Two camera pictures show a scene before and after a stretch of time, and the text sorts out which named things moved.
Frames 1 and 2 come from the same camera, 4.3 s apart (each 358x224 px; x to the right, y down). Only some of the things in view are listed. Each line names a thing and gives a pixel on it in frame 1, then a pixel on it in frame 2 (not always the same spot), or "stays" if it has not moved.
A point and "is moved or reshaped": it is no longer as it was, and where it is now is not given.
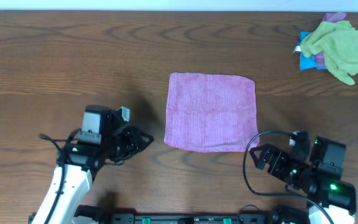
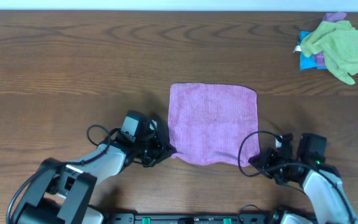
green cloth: (345, 50) stays
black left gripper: (132, 141) -> (157, 148)
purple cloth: (211, 112) is moved or reshaped
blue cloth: (306, 63) stays
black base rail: (238, 218) stays
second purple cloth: (336, 17) stays
